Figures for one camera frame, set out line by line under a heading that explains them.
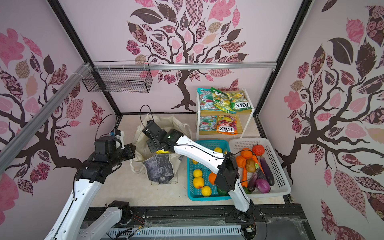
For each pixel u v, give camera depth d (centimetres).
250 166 84
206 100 77
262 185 75
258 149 91
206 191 77
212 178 81
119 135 64
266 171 84
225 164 46
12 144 51
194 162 89
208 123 90
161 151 73
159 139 56
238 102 74
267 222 72
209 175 82
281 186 77
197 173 83
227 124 90
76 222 41
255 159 91
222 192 76
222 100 74
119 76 95
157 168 74
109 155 53
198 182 79
